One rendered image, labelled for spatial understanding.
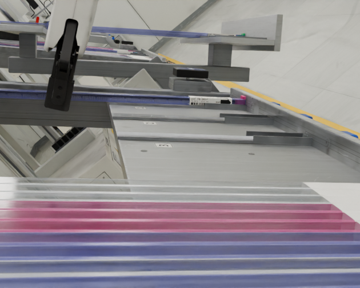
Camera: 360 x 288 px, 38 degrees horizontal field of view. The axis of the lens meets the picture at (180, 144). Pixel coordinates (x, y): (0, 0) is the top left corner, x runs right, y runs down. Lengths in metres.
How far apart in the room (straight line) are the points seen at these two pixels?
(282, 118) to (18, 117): 0.39
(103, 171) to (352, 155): 1.22
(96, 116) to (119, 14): 7.43
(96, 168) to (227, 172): 1.23
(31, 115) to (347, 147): 0.49
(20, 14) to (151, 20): 3.48
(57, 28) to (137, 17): 7.58
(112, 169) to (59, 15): 1.01
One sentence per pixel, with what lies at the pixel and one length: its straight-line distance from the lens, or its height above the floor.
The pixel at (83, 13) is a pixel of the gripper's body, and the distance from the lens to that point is 0.65.
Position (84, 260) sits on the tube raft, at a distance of 0.21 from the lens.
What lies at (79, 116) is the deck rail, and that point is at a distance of 0.79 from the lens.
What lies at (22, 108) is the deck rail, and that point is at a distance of 0.80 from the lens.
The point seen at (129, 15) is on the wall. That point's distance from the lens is 8.22.
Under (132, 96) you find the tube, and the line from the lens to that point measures 0.70.
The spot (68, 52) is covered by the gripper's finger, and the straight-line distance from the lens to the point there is 0.65.
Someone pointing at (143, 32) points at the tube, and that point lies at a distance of 1.06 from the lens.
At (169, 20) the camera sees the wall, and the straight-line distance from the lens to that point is 8.28.
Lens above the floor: 0.94
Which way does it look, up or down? 16 degrees down
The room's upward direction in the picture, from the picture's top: 40 degrees counter-clockwise
